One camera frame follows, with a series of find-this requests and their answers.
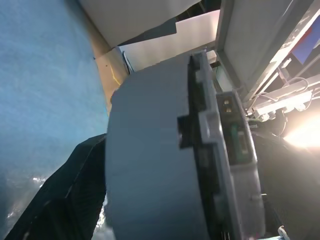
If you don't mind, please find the blue monitor screen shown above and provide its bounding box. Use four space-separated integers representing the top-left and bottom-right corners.
291 23 320 65

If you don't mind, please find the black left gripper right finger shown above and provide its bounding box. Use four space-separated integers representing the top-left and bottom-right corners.
251 133 320 240

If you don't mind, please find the white power strip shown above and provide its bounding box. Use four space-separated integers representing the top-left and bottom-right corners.
251 81 314 119

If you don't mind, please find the brown cardboard sheet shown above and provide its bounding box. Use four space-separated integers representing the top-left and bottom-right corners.
86 23 131 119

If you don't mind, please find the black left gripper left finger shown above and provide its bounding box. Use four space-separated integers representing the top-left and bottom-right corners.
4 133 109 240

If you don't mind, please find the aluminium frame rail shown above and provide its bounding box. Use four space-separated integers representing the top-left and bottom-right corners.
243 0 320 107

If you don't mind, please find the blue plastic table cover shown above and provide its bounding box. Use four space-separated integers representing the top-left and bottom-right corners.
0 0 114 240

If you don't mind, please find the grey metal frame panel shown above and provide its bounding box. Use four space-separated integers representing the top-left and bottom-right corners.
214 0 313 104

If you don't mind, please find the white board panel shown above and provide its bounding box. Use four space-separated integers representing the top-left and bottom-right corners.
79 0 201 49

